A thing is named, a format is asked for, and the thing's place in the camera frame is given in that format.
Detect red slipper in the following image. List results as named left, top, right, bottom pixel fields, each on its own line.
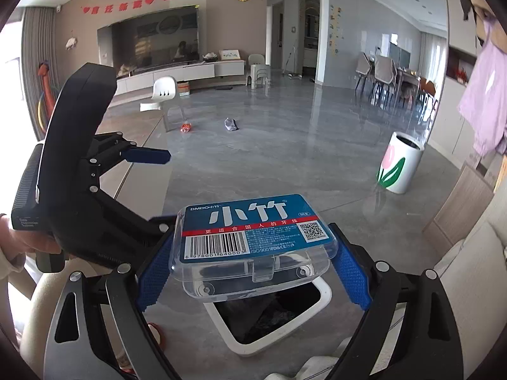
left=148, top=322, right=165, bottom=345

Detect white sheer curtain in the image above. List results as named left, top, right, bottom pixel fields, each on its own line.
left=419, top=31, right=448, bottom=84

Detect person's left hand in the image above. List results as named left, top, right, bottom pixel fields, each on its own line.
left=1, top=221, right=63, bottom=264

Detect white mop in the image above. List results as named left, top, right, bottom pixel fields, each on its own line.
left=281, top=45, right=302, bottom=77

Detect shelf unit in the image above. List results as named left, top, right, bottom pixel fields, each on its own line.
left=305, top=11, right=320, bottom=50

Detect colourful hula hoop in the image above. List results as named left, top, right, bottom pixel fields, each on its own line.
left=35, top=94, right=50, bottom=131

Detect grey dining chair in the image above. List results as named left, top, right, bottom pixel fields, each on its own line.
left=355, top=51, right=376, bottom=92
left=370, top=54, right=399, bottom=106

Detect person's right leg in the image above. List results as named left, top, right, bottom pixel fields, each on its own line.
left=263, top=334, right=351, bottom=380

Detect white television cabinet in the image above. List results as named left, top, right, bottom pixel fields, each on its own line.
left=114, top=60, right=247, bottom=96

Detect colourful wall stickers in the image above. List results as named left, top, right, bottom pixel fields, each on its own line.
left=330, top=5, right=342, bottom=54

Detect cream sofa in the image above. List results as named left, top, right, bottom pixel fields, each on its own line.
left=423, top=217, right=507, bottom=380

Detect person's leg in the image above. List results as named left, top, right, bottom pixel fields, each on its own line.
left=20, top=273, right=80, bottom=369
left=263, top=334, right=351, bottom=380

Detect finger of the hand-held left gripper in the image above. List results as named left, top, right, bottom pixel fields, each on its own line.
left=88, top=131, right=172, bottom=175
left=93, top=187, right=180, bottom=247

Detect white bin with tulip print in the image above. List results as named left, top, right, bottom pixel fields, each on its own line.
left=376, top=131, right=426, bottom=195

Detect person's left leg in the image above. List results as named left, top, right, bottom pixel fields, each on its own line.
left=20, top=273, right=80, bottom=369

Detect person's left forearm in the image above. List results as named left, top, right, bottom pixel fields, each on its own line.
left=0, top=212, right=12, bottom=278

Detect large flat television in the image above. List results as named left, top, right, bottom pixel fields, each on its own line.
left=97, top=5, right=201, bottom=73

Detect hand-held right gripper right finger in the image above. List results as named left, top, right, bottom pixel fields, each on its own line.
left=328, top=223, right=464, bottom=380

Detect white plastic chair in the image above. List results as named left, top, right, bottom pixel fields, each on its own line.
left=139, top=75, right=187, bottom=132

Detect dining table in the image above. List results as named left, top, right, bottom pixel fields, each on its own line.
left=394, top=67, right=421, bottom=106

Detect grey curtain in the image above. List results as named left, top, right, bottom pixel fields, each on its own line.
left=21, top=7, right=56, bottom=140

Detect clear box with blue label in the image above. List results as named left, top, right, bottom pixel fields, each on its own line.
left=168, top=193, right=340, bottom=300

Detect orange dining chair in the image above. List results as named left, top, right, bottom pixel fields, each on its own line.
left=417, top=79, right=440, bottom=118

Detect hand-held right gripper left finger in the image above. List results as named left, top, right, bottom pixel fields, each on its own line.
left=43, top=230, right=175, bottom=380

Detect dark green board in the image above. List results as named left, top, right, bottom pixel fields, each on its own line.
left=388, top=43, right=412, bottom=68

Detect white trash bin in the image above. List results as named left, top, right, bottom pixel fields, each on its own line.
left=202, top=275, right=333, bottom=356

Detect orange dinosaur toy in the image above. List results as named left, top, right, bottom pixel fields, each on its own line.
left=36, top=62, right=56, bottom=116

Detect stacked white plastic stools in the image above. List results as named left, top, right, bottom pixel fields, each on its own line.
left=245, top=53, right=272, bottom=89

